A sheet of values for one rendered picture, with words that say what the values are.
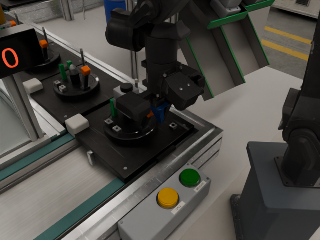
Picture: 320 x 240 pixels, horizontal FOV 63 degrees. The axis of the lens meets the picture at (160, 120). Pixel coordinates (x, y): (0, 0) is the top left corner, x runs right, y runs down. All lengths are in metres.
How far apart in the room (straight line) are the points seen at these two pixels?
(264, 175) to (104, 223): 0.31
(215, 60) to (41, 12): 1.22
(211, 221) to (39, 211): 0.38
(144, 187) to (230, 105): 0.52
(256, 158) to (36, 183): 0.49
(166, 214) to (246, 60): 0.58
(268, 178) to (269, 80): 0.71
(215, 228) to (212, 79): 0.40
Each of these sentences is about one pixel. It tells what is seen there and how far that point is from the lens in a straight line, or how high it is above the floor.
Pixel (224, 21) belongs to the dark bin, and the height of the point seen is 1.20.
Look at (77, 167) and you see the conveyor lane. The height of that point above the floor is 0.92.
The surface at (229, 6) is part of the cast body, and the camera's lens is 0.69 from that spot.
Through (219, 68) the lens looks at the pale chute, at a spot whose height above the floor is 1.04.
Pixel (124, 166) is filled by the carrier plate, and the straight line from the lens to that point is 0.60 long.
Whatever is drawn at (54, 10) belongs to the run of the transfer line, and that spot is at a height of 0.90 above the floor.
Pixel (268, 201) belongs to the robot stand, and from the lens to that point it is 0.47.
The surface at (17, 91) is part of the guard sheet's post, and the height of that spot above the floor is 1.10.
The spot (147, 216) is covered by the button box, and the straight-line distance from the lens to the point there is 0.54.
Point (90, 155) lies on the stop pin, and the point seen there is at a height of 0.96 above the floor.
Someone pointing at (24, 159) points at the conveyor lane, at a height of 0.95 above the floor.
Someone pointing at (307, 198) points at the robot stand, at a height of 1.06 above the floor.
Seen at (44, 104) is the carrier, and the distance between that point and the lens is 0.83.
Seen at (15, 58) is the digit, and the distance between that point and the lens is 0.57.
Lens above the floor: 1.43
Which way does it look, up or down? 41 degrees down
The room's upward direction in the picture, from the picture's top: straight up
